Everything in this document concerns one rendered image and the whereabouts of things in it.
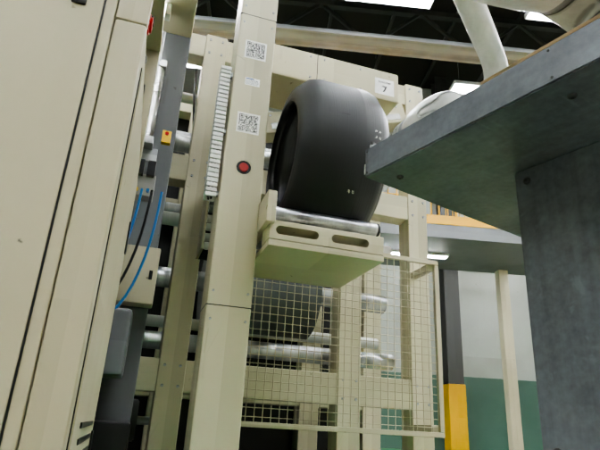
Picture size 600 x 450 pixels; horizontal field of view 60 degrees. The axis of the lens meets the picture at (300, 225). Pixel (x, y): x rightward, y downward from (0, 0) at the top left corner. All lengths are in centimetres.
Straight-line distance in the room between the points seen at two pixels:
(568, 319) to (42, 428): 60
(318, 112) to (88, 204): 97
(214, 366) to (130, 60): 88
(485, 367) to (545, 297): 1095
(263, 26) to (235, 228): 77
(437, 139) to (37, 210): 51
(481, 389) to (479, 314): 151
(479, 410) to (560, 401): 1083
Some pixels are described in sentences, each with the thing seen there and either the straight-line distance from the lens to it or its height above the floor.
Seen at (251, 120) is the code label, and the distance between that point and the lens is 174.
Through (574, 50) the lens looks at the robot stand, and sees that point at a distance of 53.
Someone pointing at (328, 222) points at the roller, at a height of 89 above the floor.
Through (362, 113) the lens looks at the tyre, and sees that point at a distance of 165.
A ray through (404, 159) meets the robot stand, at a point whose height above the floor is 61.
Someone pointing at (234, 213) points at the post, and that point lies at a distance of 159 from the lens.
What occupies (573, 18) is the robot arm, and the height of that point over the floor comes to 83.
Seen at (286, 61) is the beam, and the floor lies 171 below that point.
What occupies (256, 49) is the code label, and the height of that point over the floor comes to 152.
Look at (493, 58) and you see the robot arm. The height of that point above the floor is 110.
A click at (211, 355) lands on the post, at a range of 148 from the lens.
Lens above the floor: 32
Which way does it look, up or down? 21 degrees up
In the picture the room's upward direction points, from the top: 3 degrees clockwise
